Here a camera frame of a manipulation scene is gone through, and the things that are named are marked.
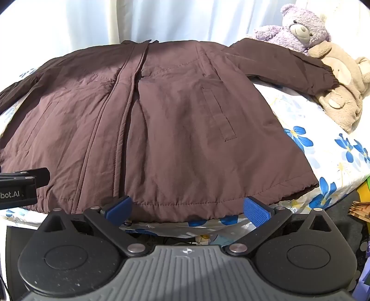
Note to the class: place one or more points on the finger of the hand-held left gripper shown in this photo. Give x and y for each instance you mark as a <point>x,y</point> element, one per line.
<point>42,176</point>

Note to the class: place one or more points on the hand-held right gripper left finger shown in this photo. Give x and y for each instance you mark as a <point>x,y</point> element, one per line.
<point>118,207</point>

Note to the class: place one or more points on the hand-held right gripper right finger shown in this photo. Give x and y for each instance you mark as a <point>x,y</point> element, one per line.
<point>255,211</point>

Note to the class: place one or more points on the brown jacket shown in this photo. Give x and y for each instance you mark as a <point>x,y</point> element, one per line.
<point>173,121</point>

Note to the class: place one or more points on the blue floral bed sheet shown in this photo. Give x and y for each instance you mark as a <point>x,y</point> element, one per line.
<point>318,136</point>

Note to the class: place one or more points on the stack of brown paper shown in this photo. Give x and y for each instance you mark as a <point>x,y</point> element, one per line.
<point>360,210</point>

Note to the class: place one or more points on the yellow green object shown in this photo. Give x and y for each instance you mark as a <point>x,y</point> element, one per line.
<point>364,189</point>

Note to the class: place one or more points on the light purple object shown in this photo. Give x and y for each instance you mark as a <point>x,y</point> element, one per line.
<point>364,277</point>

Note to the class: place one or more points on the beige plush toy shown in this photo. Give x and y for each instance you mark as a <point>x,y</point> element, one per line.
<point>341,81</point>

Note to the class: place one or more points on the white curtain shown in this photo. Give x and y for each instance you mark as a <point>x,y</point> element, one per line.
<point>144,20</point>

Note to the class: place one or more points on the purple teddy bear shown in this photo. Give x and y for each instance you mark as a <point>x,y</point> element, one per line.
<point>297,27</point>

